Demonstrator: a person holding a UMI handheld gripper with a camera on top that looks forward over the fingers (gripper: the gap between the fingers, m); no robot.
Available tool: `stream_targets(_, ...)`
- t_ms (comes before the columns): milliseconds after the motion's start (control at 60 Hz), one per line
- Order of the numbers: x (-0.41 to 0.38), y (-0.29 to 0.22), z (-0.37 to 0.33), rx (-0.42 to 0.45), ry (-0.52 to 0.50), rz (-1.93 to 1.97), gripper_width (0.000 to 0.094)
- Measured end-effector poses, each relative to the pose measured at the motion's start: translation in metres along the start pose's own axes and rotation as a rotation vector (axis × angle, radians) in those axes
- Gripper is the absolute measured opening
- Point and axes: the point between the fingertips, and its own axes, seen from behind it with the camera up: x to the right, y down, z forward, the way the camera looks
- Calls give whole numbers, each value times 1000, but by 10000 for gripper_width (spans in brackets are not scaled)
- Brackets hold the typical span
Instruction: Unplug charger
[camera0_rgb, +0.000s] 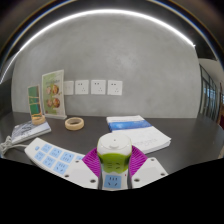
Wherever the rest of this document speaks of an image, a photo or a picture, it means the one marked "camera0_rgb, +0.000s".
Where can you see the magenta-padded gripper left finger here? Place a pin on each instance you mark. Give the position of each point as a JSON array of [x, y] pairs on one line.
[[80, 173]]

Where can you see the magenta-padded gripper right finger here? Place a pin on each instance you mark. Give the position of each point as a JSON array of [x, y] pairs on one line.
[[148, 170]]

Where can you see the green and white charger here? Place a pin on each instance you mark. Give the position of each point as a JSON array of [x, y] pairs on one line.
[[114, 146]]

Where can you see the white power strip blue sockets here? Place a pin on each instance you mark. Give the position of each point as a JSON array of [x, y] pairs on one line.
[[53, 156]]

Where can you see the white booklet with blue band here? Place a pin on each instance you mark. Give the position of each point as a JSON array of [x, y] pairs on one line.
[[143, 135]]

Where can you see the beige masking tape roll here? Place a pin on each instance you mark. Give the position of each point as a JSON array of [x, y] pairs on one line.
[[68, 125]]

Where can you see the grey magazine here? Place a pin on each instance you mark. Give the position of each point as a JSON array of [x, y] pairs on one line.
[[30, 130]]

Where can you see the green menu sign acrylic stand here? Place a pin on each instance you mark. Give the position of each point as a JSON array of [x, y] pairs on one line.
[[53, 93]]

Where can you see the small card sign wooden base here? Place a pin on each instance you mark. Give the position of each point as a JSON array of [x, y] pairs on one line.
[[34, 100]]

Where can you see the white ceiling light strip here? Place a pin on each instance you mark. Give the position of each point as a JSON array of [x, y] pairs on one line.
[[100, 11]]

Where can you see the white wall socket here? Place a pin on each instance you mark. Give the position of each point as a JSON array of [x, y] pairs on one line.
[[69, 88], [98, 86], [114, 87], [82, 87]]

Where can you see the black-framed glass window wall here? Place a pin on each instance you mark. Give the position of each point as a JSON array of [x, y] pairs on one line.
[[208, 93]]

